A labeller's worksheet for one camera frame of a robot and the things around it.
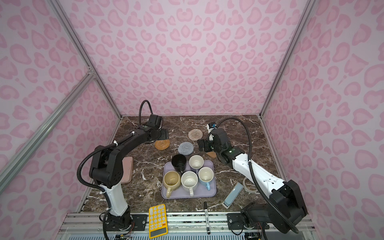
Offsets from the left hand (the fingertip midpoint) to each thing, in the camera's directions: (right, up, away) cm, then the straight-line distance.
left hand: (163, 132), depth 96 cm
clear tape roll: (+50, -32, -14) cm, 61 cm away
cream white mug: (+18, -28, -11) cm, 35 cm away
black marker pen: (+27, -42, -23) cm, 55 cm away
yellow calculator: (+3, -43, -23) cm, 49 cm away
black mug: (+11, -18, -6) cm, 22 cm away
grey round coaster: (+14, -11, +4) cm, 19 cm away
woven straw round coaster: (-2, -9, +7) cm, 12 cm away
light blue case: (+41, -33, -17) cm, 55 cm away
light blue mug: (+27, -24, -11) cm, 38 cm away
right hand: (+27, -3, -14) cm, 30 cm away
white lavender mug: (+21, -17, -7) cm, 28 cm away
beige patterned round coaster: (+21, -2, +11) cm, 24 cm away
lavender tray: (+24, -32, -14) cm, 43 cm away
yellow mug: (+7, -27, -10) cm, 30 cm away
